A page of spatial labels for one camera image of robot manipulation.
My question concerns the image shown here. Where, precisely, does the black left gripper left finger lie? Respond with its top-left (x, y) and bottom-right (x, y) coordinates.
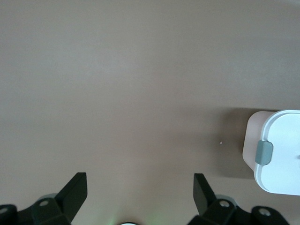
top-left (0, 172), bottom-right (88, 225)

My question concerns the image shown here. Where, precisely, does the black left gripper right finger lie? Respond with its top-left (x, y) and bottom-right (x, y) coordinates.
top-left (187, 173), bottom-right (290, 225)

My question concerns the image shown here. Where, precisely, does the grey lid latch clip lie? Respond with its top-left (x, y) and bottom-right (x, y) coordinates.
top-left (256, 140), bottom-right (274, 165)

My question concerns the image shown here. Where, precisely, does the white plastic box lid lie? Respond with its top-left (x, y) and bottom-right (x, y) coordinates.
top-left (255, 109), bottom-right (300, 196)

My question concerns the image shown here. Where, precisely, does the pale pink storage box base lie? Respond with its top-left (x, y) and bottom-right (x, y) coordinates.
top-left (242, 111), bottom-right (275, 178)

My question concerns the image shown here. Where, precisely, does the brown table mat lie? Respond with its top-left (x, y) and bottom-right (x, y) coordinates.
top-left (0, 0), bottom-right (300, 225)

